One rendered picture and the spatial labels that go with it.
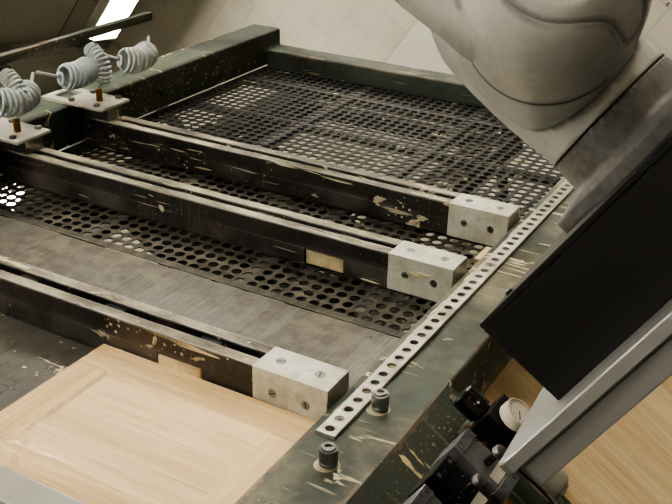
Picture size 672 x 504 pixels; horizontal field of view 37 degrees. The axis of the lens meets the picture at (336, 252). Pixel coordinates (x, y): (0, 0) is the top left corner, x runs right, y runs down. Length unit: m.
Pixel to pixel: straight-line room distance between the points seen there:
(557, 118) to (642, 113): 0.08
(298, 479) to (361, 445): 0.11
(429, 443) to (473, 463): 0.14
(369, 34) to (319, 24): 0.38
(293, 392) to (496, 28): 0.76
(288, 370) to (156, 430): 0.20
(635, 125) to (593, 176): 0.06
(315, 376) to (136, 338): 0.31
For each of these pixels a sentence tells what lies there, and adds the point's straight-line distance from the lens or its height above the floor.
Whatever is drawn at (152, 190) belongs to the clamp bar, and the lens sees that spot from 2.01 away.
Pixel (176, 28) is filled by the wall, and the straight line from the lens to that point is 7.69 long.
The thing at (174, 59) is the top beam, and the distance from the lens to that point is 2.80.
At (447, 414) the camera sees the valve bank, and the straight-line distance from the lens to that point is 1.40.
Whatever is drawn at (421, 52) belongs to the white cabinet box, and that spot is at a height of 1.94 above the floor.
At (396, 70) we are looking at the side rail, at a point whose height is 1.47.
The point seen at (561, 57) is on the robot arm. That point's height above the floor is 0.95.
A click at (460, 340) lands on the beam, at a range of 1.54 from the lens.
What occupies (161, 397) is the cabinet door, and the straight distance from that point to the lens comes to 1.47.
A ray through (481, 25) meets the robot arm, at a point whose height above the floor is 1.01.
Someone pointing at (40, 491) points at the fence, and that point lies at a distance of 1.29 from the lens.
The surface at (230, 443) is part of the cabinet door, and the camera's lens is 1.37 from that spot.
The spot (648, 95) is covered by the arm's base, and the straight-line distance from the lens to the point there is 0.99.
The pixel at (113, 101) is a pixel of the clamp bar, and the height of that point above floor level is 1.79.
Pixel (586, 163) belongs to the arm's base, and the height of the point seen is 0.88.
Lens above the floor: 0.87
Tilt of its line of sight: 7 degrees up
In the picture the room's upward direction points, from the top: 46 degrees counter-clockwise
